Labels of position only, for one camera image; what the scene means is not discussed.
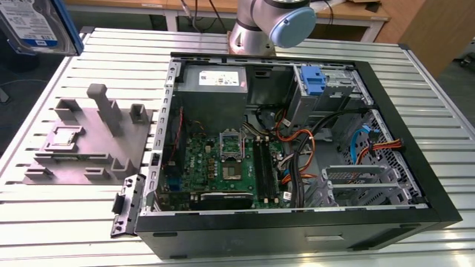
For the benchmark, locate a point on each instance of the hard disk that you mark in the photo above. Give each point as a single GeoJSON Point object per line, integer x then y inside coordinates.
{"type": "Point", "coordinates": [30, 25]}

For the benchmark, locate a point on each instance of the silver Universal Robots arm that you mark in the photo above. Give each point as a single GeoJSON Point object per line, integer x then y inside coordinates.
{"type": "Point", "coordinates": [249, 39]}

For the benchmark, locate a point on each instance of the metal disk bay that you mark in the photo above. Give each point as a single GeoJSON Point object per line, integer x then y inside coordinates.
{"type": "Point", "coordinates": [363, 186]}

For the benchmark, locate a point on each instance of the grey power supply unit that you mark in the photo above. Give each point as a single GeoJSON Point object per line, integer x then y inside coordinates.
{"type": "Point", "coordinates": [219, 108]}

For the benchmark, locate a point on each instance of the green motherboard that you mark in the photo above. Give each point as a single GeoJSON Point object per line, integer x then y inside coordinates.
{"type": "Point", "coordinates": [201, 155]}

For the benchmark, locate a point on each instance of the CPU socket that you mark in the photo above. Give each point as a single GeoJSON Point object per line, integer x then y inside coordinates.
{"type": "Point", "coordinates": [233, 171]}

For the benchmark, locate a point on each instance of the black RAM slot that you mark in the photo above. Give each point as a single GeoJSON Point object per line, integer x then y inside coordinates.
{"type": "Point", "coordinates": [271, 169]}
{"type": "Point", "coordinates": [261, 169]}

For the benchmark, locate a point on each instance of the metal drive cage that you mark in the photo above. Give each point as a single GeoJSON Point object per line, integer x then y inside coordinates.
{"type": "Point", "coordinates": [309, 108]}

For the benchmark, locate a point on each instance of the black graphics card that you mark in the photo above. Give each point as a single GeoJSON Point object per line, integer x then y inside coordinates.
{"type": "Point", "coordinates": [226, 200]}

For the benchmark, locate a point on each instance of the blue expansion slot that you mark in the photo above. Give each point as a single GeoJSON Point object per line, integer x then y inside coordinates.
{"type": "Point", "coordinates": [174, 185]}

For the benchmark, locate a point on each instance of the blue drive latch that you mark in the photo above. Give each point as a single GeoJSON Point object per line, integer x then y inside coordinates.
{"type": "Point", "coordinates": [314, 80]}

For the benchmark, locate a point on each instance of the grey parts rack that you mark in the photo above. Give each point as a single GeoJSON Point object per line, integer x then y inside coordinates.
{"type": "Point", "coordinates": [111, 144]}

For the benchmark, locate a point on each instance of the black PC case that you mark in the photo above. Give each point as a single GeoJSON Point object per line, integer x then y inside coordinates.
{"type": "Point", "coordinates": [259, 239]}

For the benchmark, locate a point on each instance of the green RAM stick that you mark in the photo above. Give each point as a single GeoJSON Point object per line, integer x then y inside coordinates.
{"type": "Point", "coordinates": [79, 158]}

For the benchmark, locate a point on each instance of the light brown board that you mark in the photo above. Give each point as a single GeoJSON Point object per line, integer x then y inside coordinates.
{"type": "Point", "coordinates": [405, 16]}

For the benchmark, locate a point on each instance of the grey stand leg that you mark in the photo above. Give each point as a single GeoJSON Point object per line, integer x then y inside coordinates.
{"type": "Point", "coordinates": [3, 96]}

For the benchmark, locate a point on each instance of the brown wooden cabinet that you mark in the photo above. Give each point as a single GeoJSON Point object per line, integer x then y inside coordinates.
{"type": "Point", "coordinates": [438, 27]}

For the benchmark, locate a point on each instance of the black wheeled chair base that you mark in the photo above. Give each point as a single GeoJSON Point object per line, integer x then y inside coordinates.
{"type": "Point", "coordinates": [469, 59]}

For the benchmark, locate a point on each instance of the metal card retainer bracket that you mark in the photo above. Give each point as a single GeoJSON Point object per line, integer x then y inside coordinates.
{"type": "Point", "coordinates": [131, 205]}

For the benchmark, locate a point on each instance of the wooden desk white frame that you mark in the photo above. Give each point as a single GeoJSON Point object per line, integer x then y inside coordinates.
{"type": "Point", "coordinates": [353, 12]}

